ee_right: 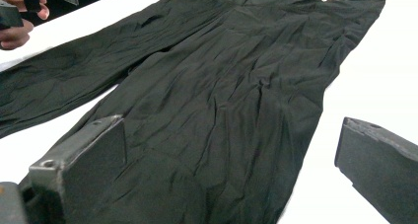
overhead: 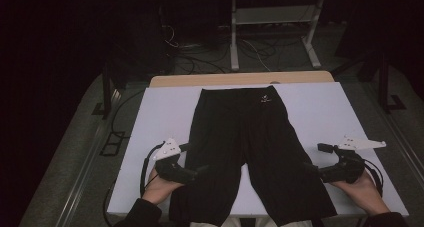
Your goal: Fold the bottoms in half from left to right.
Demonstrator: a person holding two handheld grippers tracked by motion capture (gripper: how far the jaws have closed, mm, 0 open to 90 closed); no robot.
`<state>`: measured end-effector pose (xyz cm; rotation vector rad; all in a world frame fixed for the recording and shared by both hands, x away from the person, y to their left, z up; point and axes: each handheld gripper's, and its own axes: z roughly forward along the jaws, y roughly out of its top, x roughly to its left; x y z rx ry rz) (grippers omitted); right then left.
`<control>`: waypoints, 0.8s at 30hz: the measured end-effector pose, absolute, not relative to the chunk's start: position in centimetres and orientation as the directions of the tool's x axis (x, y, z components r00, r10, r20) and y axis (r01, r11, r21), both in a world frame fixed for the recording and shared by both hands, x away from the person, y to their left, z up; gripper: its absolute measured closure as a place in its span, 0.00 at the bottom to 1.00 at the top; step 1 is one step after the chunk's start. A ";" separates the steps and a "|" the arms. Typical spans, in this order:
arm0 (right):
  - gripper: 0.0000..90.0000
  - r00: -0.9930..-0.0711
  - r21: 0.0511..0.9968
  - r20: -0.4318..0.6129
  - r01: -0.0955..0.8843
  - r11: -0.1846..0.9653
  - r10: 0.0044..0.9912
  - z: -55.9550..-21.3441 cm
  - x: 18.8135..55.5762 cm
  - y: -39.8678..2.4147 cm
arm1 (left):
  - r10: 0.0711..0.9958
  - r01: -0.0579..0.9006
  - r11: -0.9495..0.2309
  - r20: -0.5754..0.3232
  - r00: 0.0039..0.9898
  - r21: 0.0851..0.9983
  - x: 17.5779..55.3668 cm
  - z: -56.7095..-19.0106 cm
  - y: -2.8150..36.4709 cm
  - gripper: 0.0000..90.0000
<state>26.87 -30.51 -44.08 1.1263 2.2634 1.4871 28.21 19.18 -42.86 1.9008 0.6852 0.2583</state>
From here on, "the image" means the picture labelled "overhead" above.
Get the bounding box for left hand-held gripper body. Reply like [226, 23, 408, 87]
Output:
[152, 137, 198, 185]

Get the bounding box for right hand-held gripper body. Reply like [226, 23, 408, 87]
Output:
[319, 135, 387, 185]

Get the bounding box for black shorts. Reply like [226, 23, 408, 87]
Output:
[168, 85, 338, 227]

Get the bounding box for person's left hand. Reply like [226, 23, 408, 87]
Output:
[142, 168, 184, 205]

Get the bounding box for person's right hand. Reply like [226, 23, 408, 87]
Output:
[329, 170, 390, 216]

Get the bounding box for person's light trousers lap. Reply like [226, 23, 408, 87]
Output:
[189, 216, 314, 227]

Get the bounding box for wooden table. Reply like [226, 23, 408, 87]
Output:
[148, 70, 335, 89]

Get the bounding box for black metal stand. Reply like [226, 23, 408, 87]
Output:
[91, 61, 126, 120]
[333, 48, 408, 114]

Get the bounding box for white metal stand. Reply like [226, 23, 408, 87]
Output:
[229, 0, 328, 72]

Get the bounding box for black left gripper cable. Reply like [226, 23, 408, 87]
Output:
[139, 140, 167, 198]

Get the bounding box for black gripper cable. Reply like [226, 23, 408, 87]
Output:
[139, 140, 167, 198]
[362, 157, 385, 198]

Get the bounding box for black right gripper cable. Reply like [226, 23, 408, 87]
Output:
[362, 157, 385, 198]

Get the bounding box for black floor frame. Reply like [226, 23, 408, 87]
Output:
[99, 130, 126, 157]

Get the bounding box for black floor cable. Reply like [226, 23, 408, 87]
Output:
[110, 89, 145, 135]

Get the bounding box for tangle of floor cables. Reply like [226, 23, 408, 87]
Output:
[161, 23, 279, 75]

